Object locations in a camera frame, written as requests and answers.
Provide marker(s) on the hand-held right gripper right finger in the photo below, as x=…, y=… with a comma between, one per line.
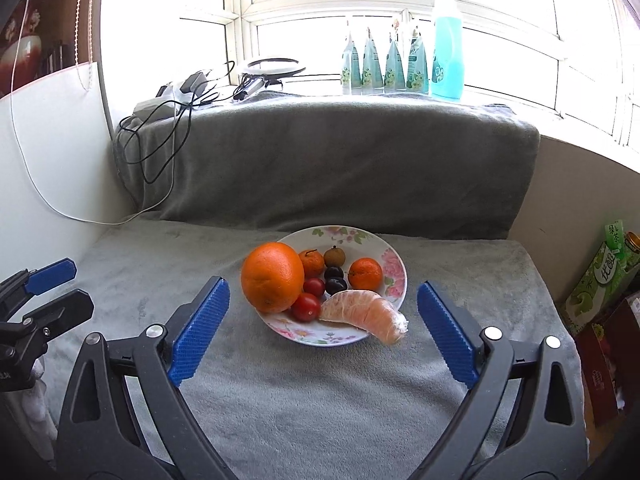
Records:
x=447, y=335

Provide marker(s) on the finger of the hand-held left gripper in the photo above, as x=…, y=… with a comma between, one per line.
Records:
x=60, y=310
x=50, y=274

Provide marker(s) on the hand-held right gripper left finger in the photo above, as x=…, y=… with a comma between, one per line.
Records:
x=200, y=332

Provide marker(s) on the peeled pomelo segment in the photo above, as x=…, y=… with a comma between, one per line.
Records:
x=365, y=312

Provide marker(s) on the white floral plate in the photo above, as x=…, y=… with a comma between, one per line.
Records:
x=390, y=265

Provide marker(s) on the large orange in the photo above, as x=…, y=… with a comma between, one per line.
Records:
x=272, y=277

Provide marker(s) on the small mandarin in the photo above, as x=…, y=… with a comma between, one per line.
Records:
x=313, y=262
x=366, y=274

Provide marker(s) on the red cherry tomato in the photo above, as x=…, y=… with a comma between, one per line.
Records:
x=306, y=307
x=315, y=286

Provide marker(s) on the dark grape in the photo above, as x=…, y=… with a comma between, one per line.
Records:
x=336, y=285

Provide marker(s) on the dark purple plum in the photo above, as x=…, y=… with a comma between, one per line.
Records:
x=334, y=272

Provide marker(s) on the brown longan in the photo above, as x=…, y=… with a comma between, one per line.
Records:
x=334, y=256

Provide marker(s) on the white board panel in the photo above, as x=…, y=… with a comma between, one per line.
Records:
x=55, y=150

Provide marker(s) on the light grey blanket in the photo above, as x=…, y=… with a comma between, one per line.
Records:
x=325, y=400

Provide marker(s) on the green carton box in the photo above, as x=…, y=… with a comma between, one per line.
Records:
x=600, y=275

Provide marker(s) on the dark red box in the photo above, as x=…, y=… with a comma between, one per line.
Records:
x=610, y=360

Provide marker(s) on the dark grey blanket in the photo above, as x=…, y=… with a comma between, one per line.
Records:
x=350, y=170

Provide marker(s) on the white power strip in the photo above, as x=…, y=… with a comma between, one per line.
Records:
x=155, y=105

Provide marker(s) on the jar with gold lid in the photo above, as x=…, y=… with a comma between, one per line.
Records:
x=632, y=245

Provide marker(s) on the black power adapter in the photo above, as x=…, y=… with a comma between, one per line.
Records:
x=192, y=84

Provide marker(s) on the dark red floral picture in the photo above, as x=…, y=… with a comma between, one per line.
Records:
x=25, y=35

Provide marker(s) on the blue detergent bottle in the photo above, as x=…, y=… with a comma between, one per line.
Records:
x=447, y=60

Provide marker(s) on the white window frame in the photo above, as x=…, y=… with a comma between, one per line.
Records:
x=325, y=2

